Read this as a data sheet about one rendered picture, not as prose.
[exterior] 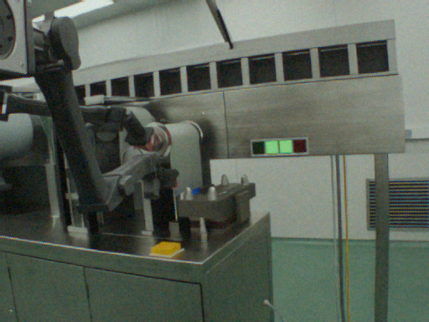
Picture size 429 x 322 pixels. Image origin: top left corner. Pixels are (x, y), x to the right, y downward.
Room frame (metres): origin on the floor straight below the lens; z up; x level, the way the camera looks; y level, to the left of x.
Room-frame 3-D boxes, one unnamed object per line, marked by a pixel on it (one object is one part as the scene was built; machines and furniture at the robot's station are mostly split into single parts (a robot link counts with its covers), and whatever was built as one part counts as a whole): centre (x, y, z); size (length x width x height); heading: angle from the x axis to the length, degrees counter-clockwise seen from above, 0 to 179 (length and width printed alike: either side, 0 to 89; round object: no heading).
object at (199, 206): (1.56, -0.03, 1.00); 0.40 x 0.16 x 0.06; 153
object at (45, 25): (0.66, 0.28, 1.47); 0.10 x 0.05 x 0.09; 174
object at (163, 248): (1.21, 0.16, 0.91); 0.07 x 0.07 x 0.02; 63
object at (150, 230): (1.47, 0.25, 1.05); 0.06 x 0.05 x 0.31; 153
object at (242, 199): (1.53, -0.12, 0.96); 0.10 x 0.03 x 0.11; 153
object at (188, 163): (1.57, 0.09, 1.11); 0.23 x 0.01 x 0.18; 153
